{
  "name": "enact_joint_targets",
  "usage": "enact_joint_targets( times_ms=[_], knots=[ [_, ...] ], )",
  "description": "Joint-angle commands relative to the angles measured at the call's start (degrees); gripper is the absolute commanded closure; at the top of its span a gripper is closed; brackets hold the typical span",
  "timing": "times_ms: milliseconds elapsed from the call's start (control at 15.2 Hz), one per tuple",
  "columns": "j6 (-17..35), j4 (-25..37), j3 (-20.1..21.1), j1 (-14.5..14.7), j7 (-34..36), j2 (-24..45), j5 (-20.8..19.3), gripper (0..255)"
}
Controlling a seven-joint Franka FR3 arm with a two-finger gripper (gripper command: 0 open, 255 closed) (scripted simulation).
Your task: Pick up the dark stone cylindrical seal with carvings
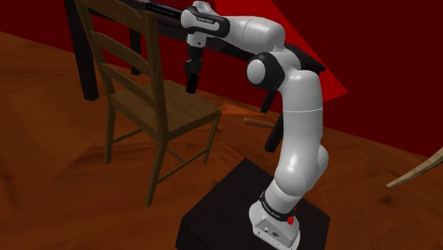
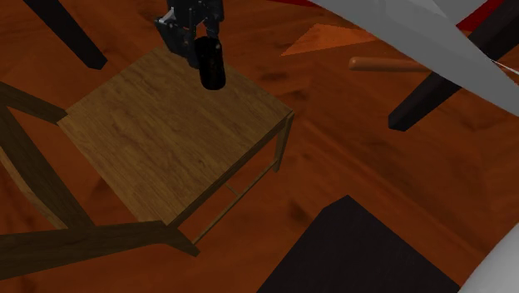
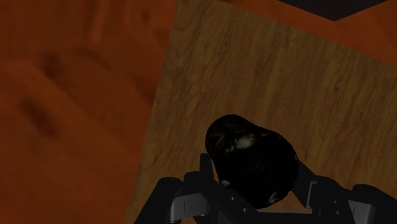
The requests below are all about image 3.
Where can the black rounded lumpy object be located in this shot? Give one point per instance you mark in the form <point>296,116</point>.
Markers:
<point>252,161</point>

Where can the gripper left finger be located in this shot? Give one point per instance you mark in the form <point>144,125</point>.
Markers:
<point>192,198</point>

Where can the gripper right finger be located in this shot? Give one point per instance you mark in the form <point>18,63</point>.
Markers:
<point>338,201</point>

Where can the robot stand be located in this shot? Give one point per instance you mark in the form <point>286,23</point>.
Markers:
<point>333,7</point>

